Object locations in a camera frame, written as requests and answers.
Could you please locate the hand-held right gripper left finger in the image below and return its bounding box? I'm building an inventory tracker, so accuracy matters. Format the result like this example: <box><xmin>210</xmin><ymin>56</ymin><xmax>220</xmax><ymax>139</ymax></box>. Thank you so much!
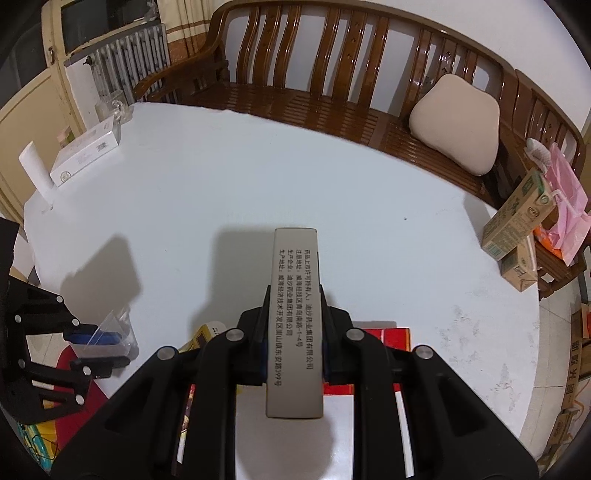
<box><xmin>50</xmin><ymin>284</ymin><xmax>271</xmax><ymax>480</ymax></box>

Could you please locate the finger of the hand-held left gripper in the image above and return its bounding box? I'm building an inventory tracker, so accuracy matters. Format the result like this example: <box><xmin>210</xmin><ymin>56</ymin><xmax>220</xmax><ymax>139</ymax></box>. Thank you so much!
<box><xmin>9</xmin><ymin>354</ymin><xmax>131</xmax><ymax>424</ymax></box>
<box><xmin>8</xmin><ymin>276</ymin><xmax>122</xmax><ymax>346</ymax></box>

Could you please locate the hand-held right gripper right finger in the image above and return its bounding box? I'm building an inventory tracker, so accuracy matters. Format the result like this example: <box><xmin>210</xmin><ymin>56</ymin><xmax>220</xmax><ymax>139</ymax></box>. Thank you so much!
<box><xmin>318</xmin><ymin>284</ymin><xmax>540</xmax><ymax>480</ymax></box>

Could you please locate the clear plastic wrapper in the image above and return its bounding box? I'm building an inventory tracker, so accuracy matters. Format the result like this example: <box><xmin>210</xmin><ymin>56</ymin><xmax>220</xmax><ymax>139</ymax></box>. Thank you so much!
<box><xmin>85</xmin><ymin>307</ymin><xmax>139</xmax><ymax>361</ymax></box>

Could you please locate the white and blue medicine box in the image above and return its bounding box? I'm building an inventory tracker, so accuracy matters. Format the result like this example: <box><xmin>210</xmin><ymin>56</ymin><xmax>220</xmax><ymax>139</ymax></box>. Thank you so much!
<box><xmin>265</xmin><ymin>226</ymin><xmax>325</xmax><ymax>420</ymax></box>

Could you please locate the yellow snack wrapper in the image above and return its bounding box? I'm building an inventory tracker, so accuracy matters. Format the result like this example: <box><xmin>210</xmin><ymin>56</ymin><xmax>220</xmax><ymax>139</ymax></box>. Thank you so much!
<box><xmin>177</xmin><ymin>323</ymin><xmax>228</xmax><ymax>441</ymax></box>

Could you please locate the red cigarette box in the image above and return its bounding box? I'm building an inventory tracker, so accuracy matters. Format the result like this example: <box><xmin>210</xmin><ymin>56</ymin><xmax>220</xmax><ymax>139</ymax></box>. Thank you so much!
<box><xmin>323</xmin><ymin>327</ymin><xmax>413</xmax><ymax>462</ymax></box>

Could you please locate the white tube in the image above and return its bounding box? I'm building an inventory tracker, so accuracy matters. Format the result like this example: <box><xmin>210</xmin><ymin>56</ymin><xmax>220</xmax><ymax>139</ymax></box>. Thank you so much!
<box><xmin>19</xmin><ymin>141</ymin><xmax>56</xmax><ymax>204</ymax></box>

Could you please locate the long white box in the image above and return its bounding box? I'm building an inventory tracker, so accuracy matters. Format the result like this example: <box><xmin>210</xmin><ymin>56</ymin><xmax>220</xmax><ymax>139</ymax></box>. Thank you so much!
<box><xmin>50</xmin><ymin>115</ymin><xmax>122</xmax><ymax>186</ymax></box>

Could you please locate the glass mug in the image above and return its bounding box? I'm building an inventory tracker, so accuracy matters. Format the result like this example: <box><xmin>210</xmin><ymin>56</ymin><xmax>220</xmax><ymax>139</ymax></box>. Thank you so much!
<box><xmin>95</xmin><ymin>90</ymin><xmax>127</xmax><ymax>123</ymax></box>

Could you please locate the small beige drink carton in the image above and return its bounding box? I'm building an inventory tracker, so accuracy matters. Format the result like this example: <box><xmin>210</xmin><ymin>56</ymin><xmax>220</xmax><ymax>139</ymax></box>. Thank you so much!
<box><xmin>501</xmin><ymin>240</ymin><xmax>539</xmax><ymax>292</ymax></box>

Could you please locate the tall beige drink carton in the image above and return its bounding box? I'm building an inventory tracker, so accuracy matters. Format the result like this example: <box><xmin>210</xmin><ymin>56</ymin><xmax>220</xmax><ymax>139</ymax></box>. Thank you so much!
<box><xmin>481</xmin><ymin>170</ymin><xmax>555</xmax><ymax>261</ymax></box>

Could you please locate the wooden armchair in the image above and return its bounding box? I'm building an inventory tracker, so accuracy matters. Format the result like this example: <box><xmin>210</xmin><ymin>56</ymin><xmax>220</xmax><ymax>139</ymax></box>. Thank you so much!
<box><xmin>496</xmin><ymin>69</ymin><xmax>589</xmax><ymax>301</ymax></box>

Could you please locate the grey radiator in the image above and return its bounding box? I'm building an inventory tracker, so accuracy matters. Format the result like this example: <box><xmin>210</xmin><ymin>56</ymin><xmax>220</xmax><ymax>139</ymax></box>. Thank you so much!
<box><xmin>88</xmin><ymin>23</ymin><xmax>171</xmax><ymax>104</ymax></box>

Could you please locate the printed cardboard box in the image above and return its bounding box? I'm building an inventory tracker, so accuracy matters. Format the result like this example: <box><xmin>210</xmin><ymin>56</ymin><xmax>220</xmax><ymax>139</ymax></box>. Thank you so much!
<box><xmin>561</xmin><ymin>339</ymin><xmax>591</xmax><ymax>414</ymax></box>

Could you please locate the small cardboard box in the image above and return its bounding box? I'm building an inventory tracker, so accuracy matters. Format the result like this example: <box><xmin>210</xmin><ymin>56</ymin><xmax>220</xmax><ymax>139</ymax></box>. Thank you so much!
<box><xmin>540</xmin><ymin>408</ymin><xmax>583</xmax><ymax>472</ymax></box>

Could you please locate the orange plastic bag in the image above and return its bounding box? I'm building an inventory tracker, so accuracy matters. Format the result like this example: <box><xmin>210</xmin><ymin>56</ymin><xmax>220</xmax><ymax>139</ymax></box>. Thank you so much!
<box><xmin>534</xmin><ymin>225</ymin><xmax>566</xmax><ymax>259</ymax></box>

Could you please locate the open cardboard box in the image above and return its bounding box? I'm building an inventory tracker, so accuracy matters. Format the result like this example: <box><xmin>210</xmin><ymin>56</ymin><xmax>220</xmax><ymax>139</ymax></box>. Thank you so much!
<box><xmin>571</xmin><ymin>302</ymin><xmax>591</xmax><ymax>342</ymax></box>

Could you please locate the wooden slatted bench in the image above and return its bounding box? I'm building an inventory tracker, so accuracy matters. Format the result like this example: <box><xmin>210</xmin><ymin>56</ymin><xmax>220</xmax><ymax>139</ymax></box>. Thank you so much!
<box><xmin>131</xmin><ymin>0</ymin><xmax>520</xmax><ymax>210</ymax></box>

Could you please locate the beige cushion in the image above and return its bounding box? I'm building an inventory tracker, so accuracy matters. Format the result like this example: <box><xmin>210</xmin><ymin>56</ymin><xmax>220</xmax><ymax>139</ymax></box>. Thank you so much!
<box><xmin>409</xmin><ymin>74</ymin><xmax>501</xmax><ymax>176</ymax></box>

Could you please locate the pink plastic bag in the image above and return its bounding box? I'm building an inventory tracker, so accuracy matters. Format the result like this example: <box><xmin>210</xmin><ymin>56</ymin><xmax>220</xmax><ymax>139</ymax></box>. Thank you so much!
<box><xmin>538</xmin><ymin>143</ymin><xmax>589</xmax><ymax>266</ymax></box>

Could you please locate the white dotted cloth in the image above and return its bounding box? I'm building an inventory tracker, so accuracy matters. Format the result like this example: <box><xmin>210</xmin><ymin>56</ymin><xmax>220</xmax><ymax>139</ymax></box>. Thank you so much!
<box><xmin>526</xmin><ymin>137</ymin><xmax>552</xmax><ymax>169</ymax></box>

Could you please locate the beige curtain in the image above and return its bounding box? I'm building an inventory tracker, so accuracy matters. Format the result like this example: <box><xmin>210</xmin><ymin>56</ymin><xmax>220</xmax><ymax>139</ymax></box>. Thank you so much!
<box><xmin>159</xmin><ymin>0</ymin><xmax>220</xmax><ymax>61</ymax></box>

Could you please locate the cream window frame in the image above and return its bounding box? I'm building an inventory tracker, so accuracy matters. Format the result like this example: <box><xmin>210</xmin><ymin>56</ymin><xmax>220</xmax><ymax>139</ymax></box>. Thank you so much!
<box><xmin>0</xmin><ymin>0</ymin><xmax>121</xmax><ymax>217</ymax></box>

